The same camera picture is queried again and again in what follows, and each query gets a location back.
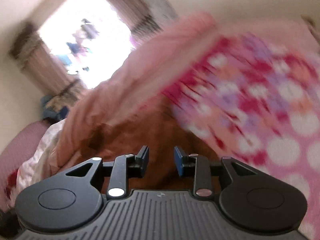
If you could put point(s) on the patterned white cushion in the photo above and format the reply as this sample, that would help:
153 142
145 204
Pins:
162 6

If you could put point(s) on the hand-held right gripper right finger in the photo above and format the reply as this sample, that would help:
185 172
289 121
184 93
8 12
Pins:
179 161

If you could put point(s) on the purple padded headboard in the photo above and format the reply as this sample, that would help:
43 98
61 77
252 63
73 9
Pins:
20 145

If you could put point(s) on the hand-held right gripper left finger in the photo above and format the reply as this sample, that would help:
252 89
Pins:
143 161

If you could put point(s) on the pink floral bed sheet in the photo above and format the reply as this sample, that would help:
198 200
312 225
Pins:
255 92

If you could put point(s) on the brown garment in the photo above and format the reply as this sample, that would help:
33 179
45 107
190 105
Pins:
160 130

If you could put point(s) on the hanging laundry outside window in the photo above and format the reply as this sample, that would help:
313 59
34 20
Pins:
80 42

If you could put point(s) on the pile of folded blankets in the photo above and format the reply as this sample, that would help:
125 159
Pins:
53 105

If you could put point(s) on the striped brown curtain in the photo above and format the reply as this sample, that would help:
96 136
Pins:
42 62
130 5

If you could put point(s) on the white quilt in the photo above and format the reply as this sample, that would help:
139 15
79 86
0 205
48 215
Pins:
40 155

